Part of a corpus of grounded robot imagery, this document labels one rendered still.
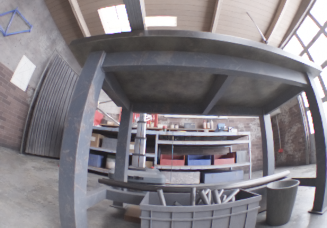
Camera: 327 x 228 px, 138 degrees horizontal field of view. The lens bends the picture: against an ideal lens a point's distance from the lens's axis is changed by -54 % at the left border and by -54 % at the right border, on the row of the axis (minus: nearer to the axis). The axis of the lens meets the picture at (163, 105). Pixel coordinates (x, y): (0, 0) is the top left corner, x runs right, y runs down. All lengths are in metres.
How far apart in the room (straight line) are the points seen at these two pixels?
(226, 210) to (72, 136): 0.62
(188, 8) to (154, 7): 0.65
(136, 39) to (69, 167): 0.53
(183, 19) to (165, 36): 2.38
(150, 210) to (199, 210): 0.17
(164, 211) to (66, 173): 0.36
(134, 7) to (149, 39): 0.14
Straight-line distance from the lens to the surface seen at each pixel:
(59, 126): 3.36
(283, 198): 0.81
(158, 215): 0.53
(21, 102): 3.16
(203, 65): 0.55
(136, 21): 0.56
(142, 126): 1.51
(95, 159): 2.44
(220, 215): 0.58
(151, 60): 0.55
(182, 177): 2.14
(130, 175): 1.20
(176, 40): 0.54
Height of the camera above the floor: 0.42
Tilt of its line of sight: 22 degrees up
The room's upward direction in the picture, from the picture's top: 3 degrees clockwise
